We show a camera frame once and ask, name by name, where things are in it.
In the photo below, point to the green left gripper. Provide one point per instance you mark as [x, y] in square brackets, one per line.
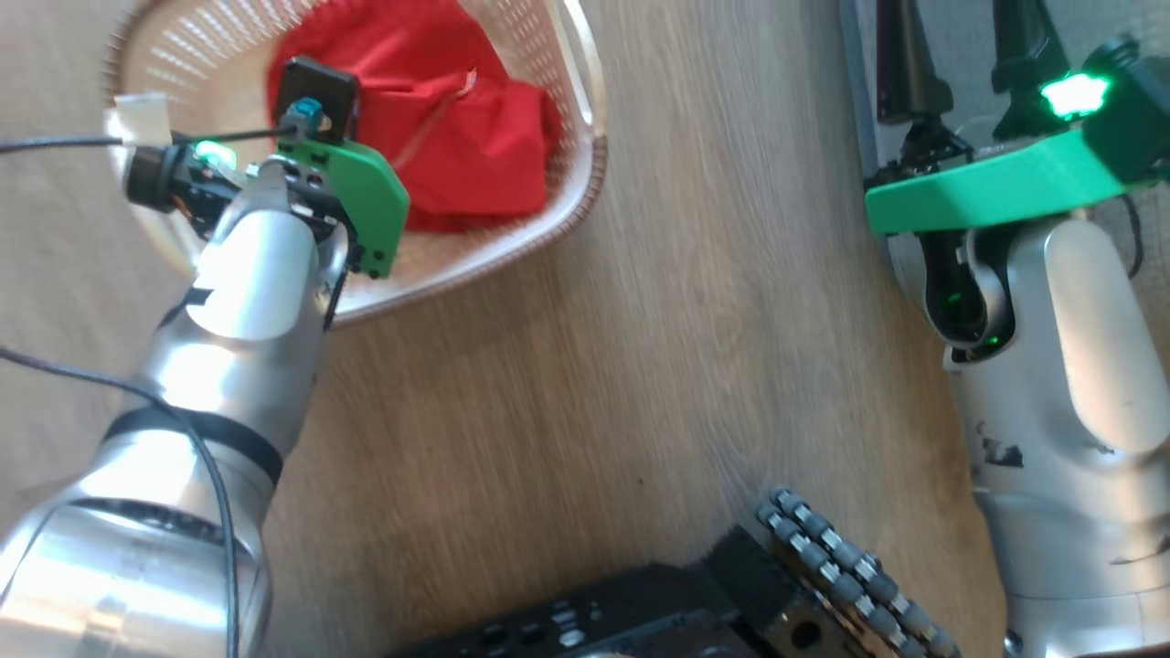
[366, 201]

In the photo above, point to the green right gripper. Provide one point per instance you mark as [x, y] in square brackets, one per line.
[987, 187]

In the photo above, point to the red cloth garment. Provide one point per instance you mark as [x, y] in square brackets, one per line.
[457, 137]

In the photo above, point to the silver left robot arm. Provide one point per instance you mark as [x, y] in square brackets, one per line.
[228, 320]

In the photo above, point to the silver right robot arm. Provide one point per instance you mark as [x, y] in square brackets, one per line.
[1079, 411]

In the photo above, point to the grey fabric sofa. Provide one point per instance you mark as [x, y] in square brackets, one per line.
[971, 55]

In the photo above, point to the white woven plastic laundry basket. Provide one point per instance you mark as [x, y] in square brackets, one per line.
[512, 247]

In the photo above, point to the grey roller omni wheel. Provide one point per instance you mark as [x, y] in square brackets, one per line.
[850, 571]

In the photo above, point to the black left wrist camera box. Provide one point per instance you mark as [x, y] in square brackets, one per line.
[320, 87]

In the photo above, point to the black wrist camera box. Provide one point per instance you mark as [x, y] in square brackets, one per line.
[320, 87]
[1138, 110]

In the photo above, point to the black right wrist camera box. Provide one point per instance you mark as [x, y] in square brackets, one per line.
[1138, 110]

